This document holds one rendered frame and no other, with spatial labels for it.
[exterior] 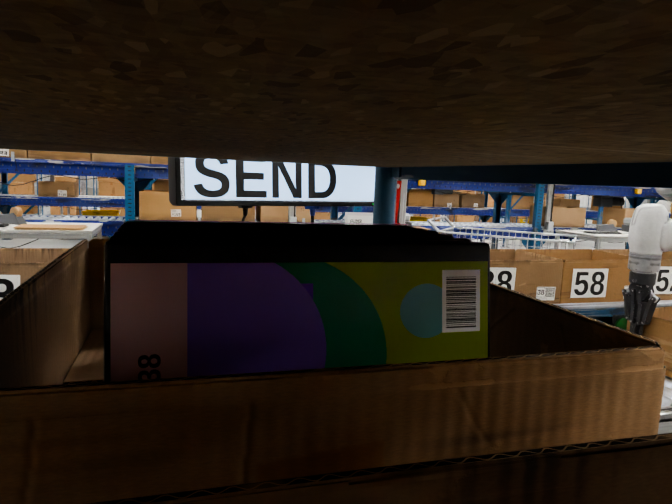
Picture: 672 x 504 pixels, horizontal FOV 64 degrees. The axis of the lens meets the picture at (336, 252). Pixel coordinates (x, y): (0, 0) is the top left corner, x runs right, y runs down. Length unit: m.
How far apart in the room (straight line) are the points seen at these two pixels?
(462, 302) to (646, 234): 1.62
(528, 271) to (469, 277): 1.75
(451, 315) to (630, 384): 0.08
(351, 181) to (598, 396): 0.96
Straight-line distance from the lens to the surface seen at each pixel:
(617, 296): 2.32
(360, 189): 1.19
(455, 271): 0.29
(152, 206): 5.92
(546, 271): 2.09
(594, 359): 0.26
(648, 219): 1.89
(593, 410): 0.27
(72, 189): 10.41
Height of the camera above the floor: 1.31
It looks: 8 degrees down
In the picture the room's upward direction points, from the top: 2 degrees clockwise
